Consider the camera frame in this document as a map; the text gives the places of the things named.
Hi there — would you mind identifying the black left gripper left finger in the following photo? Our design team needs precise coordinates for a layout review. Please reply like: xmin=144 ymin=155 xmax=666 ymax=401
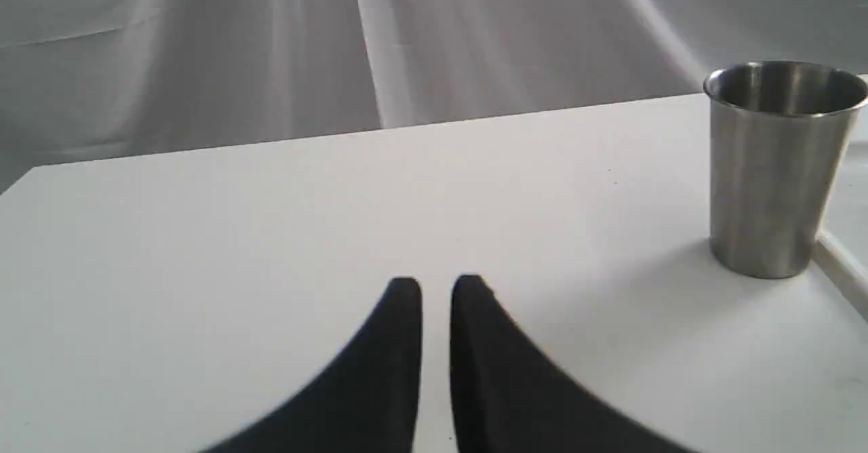
xmin=210 ymin=277 xmax=422 ymax=452

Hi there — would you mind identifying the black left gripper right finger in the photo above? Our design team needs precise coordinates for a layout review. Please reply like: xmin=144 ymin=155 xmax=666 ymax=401
xmin=450 ymin=275 xmax=683 ymax=452

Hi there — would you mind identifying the stainless steel cup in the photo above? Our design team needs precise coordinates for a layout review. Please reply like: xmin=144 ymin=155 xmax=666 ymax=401
xmin=703 ymin=60 xmax=866 ymax=279

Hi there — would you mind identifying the grey fabric backdrop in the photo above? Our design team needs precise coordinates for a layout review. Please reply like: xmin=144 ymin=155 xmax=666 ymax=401
xmin=1 ymin=0 xmax=866 ymax=189

